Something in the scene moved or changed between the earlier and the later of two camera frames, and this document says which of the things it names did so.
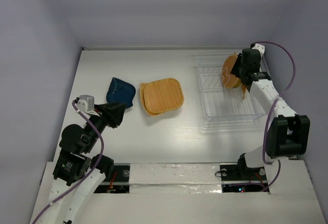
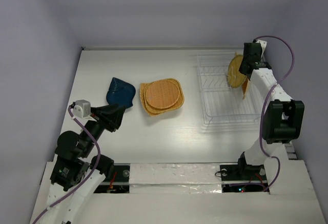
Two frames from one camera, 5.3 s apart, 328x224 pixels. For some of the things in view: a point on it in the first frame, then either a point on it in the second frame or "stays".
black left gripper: x=112 y=113 stays
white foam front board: x=191 y=194 stays
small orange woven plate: x=243 y=87 stays
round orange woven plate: x=228 y=80 -> x=162 y=94
